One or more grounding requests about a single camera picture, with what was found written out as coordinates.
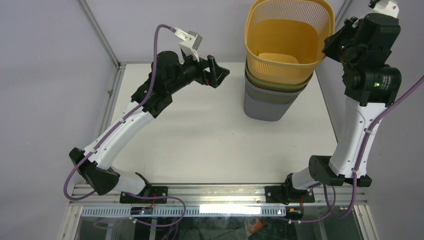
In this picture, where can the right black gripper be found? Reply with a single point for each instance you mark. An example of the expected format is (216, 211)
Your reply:
(351, 26)

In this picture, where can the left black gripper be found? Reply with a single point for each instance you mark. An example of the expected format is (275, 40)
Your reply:
(218, 73)

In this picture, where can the yellow plastic basket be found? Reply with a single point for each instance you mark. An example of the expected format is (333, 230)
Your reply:
(284, 39)

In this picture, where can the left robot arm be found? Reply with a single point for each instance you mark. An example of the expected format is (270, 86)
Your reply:
(168, 75)

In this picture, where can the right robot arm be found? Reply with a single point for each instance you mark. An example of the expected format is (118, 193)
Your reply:
(371, 87)

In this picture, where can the grey plastic basket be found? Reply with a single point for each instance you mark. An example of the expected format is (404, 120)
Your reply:
(266, 105)

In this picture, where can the green plastic basket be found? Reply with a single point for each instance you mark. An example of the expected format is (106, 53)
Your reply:
(276, 87)

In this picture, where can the right aluminium corner post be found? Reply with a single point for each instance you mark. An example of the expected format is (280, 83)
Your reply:
(343, 7)

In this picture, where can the aluminium corner post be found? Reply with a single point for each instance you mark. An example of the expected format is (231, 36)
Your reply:
(89, 15)
(343, 7)

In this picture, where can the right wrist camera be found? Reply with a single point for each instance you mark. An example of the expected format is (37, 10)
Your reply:
(385, 7)

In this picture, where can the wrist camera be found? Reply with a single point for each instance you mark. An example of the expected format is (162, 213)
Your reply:
(189, 43)
(385, 7)

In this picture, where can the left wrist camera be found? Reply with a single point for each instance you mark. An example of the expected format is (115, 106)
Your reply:
(189, 43)

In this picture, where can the left aluminium corner post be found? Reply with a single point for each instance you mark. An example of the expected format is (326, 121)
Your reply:
(89, 15)

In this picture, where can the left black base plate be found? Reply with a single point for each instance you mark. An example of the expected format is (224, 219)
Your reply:
(144, 192)

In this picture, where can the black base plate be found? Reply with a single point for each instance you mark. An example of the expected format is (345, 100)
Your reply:
(285, 193)
(144, 192)

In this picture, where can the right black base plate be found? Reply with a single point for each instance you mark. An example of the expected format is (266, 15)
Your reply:
(285, 193)

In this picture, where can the white slotted cable duct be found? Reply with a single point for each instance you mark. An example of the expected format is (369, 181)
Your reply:
(203, 210)

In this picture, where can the aluminium front rail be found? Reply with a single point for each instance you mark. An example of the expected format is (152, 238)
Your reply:
(198, 194)

